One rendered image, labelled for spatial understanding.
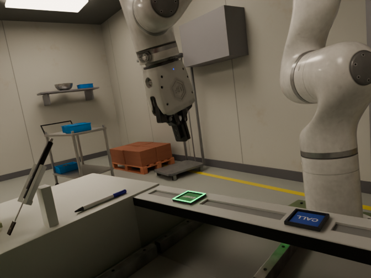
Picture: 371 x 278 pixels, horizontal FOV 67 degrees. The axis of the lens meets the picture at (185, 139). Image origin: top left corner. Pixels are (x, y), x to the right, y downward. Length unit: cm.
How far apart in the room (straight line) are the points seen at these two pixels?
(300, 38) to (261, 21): 297
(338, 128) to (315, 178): 12
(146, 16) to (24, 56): 642
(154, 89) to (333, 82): 34
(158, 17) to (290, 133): 313
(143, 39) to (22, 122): 622
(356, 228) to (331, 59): 31
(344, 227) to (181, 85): 39
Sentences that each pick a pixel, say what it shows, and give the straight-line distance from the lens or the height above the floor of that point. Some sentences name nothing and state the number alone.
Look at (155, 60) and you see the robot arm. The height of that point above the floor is 127.
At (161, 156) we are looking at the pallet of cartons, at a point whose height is 19.
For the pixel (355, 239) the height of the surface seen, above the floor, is 96.
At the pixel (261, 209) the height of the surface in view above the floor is 96.
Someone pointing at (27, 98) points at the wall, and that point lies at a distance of 675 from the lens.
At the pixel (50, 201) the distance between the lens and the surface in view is 65.
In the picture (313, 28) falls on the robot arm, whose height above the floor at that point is 130.
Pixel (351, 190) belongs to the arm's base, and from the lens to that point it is 71.
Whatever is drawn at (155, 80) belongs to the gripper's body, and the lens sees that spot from 55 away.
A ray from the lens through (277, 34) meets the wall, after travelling 355.
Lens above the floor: 119
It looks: 9 degrees down
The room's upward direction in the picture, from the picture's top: 8 degrees counter-clockwise
